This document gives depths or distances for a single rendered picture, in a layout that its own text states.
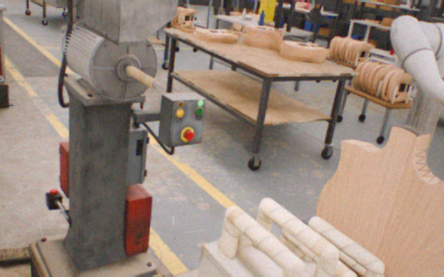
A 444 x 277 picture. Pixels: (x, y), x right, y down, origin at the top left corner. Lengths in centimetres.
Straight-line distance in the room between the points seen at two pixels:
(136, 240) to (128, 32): 114
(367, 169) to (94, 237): 134
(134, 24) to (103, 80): 37
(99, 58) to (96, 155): 46
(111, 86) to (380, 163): 97
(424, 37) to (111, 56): 105
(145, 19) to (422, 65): 88
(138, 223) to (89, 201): 27
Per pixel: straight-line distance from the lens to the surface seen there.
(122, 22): 124
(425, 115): 177
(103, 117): 179
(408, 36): 161
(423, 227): 98
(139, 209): 203
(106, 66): 156
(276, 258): 73
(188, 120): 176
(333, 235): 98
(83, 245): 205
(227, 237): 84
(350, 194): 107
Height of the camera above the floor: 162
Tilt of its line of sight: 21 degrees down
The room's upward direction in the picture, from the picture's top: 8 degrees clockwise
